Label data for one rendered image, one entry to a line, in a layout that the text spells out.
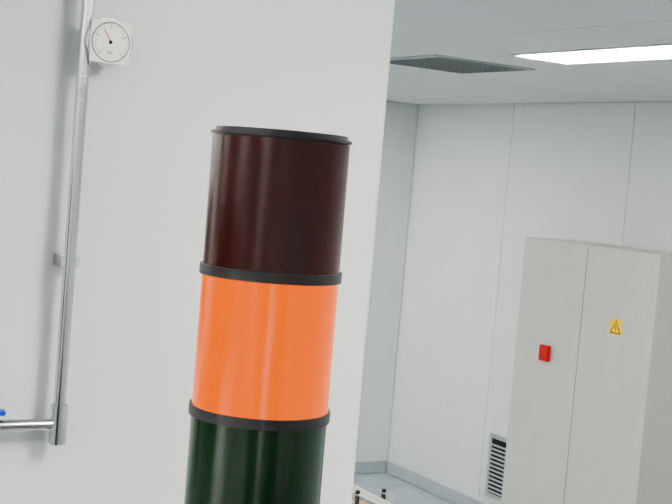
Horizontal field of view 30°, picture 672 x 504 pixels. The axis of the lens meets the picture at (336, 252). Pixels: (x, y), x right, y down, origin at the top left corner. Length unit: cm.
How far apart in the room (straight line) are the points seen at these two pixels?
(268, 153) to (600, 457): 721
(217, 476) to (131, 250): 151
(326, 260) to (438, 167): 927
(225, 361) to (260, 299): 2
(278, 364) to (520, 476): 777
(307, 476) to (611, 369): 707
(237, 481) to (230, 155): 11
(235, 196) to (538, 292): 759
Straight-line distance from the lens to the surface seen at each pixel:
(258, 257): 42
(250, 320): 42
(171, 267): 196
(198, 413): 44
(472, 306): 925
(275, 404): 43
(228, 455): 43
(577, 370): 772
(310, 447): 44
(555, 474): 792
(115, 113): 192
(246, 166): 42
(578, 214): 838
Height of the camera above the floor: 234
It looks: 3 degrees down
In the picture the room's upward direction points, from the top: 5 degrees clockwise
